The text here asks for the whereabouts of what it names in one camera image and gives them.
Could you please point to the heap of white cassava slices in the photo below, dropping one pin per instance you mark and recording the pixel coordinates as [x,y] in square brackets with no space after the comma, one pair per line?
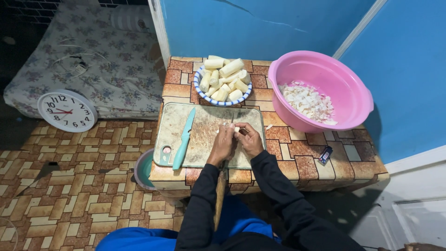
[308,103]

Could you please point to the teal kitchen knife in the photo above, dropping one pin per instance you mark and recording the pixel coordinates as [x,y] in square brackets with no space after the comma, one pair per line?
[184,139]

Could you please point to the person's left hand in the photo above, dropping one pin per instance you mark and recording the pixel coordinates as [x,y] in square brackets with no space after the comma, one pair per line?
[220,146]

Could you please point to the striped pillow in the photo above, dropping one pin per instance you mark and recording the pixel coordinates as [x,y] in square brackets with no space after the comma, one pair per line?
[130,19]

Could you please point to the teal plastic basin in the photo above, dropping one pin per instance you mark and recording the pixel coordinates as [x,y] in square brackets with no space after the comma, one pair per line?
[143,170]

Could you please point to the person's blue shorts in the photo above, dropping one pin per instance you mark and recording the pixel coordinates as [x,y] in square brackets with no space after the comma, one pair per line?
[139,240]

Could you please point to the pile of peeled cassava chunks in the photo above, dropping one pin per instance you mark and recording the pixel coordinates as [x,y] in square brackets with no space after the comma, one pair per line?
[226,78]

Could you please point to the person's left fingers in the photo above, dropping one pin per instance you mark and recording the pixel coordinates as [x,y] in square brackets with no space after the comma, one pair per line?
[230,130]

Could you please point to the pink plastic basin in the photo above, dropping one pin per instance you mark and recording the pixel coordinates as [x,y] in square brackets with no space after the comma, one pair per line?
[331,73]

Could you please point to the mattress with floral sheet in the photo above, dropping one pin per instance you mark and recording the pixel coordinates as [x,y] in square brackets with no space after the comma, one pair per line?
[115,83]

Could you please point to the blue and white rimmed bowl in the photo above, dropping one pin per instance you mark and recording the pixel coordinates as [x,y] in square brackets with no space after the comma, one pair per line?
[199,91]

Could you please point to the white door frame post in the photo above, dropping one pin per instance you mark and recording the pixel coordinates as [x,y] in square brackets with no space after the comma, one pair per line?
[160,31]

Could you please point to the person's right fingers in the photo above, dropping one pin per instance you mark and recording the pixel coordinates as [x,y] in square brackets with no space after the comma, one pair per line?
[242,129]

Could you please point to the small blue lighter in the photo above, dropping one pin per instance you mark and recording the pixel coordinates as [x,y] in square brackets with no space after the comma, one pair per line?
[325,155]

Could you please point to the brick patterned table cover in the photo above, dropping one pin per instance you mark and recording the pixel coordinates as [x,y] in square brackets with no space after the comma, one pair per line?
[299,157]

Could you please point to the white door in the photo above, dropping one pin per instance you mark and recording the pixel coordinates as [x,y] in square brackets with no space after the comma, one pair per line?
[418,202]

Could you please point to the white round wall clock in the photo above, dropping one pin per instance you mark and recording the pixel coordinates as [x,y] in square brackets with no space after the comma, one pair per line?
[67,111]

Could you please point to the worn pale green cutting board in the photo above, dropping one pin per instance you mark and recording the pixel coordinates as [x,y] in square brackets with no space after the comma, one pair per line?
[205,122]

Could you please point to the person's right hand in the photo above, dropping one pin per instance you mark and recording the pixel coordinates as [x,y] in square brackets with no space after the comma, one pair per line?
[251,143]

